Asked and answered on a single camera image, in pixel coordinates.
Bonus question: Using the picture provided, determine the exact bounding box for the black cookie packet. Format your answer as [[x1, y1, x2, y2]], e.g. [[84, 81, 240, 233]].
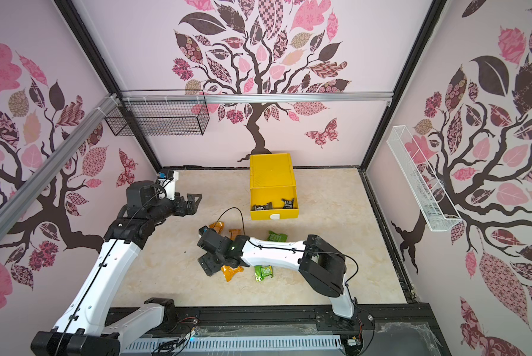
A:
[[252, 202, 273, 212], [282, 198, 295, 209]]

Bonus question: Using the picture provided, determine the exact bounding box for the yellow top drawer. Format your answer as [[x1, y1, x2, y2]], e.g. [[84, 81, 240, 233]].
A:
[[250, 185, 300, 221]]

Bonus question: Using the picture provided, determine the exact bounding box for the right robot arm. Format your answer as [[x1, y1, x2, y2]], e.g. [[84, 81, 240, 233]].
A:
[[197, 226, 374, 323]]

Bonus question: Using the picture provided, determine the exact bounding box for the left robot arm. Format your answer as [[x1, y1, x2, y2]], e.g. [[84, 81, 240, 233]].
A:
[[31, 174, 202, 355]]

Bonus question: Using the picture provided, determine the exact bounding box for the yellow plastic drawer cabinet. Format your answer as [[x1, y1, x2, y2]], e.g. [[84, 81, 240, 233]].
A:
[[250, 153, 296, 189]]

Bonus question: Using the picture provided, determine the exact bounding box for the orange cookie packet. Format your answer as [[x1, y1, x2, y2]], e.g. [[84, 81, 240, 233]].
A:
[[209, 221, 224, 234], [221, 266, 244, 283], [229, 228, 244, 240]]

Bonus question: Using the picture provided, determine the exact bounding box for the green cookie packet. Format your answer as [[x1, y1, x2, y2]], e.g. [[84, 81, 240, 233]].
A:
[[267, 231, 288, 243], [254, 266, 273, 282]]

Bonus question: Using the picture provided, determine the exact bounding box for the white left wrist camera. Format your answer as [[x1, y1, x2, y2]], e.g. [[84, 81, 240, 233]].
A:
[[156, 168, 179, 200]]

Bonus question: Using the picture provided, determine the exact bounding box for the black wire basket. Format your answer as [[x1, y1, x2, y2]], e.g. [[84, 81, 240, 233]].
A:
[[104, 89, 210, 136]]

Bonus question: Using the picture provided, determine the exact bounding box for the white slotted cable duct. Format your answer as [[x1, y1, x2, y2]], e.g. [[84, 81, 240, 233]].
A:
[[121, 335, 344, 355]]

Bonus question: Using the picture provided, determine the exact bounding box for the white wire shelf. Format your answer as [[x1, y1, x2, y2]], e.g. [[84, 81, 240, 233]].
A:
[[386, 125, 463, 232]]

